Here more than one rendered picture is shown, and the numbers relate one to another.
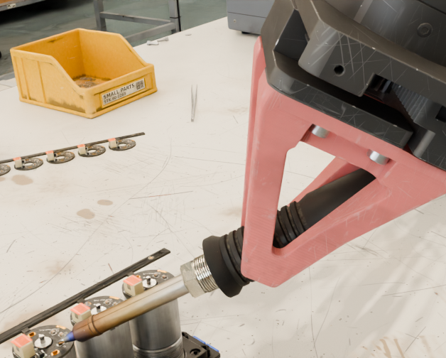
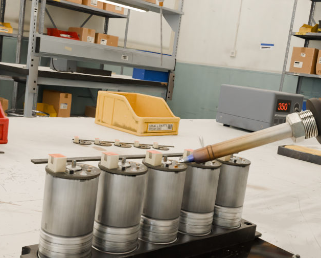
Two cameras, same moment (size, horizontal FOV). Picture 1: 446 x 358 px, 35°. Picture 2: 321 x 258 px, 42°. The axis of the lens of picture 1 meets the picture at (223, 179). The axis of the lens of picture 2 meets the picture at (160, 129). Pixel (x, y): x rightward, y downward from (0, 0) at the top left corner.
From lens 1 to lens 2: 0.15 m
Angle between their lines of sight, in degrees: 17
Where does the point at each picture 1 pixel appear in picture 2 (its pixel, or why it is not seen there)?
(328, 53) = not seen: outside the picture
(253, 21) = (233, 118)
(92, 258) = not seen: hidden behind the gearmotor
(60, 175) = (123, 151)
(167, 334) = (238, 196)
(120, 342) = (213, 183)
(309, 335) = (317, 245)
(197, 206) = not seen: hidden behind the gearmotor
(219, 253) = not seen: outside the picture
